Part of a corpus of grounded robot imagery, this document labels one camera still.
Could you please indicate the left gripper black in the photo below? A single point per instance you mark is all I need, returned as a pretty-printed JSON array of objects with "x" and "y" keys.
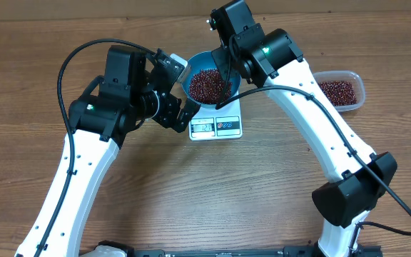
[{"x": 173, "y": 105}]

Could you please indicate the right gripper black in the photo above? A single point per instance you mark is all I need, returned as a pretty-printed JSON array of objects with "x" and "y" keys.
[{"x": 222, "y": 59}]

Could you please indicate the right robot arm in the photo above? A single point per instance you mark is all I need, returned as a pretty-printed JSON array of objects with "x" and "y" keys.
[{"x": 356, "y": 175}]

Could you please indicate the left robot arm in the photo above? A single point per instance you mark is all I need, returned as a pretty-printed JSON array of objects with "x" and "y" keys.
[{"x": 135, "y": 86}]

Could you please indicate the red beans in bowl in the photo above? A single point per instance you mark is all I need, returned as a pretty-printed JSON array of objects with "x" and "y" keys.
[{"x": 208, "y": 87}]

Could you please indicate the blue plastic bowl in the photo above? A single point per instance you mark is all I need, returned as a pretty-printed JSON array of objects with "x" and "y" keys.
[{"x": 204, "y": 60}]

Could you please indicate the white digital kitchen scale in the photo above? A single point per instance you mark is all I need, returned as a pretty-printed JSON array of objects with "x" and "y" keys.
[{"x": 211, "y": 124}]

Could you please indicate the red beans in container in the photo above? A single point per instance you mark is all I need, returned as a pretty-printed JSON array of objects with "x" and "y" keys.
[{"x": 339, "y": 93}]

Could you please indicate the clear plastic container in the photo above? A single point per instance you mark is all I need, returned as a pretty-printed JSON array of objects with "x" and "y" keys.
[{"x": 350, "y": 76}]

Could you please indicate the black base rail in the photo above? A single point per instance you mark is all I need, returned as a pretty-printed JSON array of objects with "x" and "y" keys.
[{"x": 111, "y": 248}]

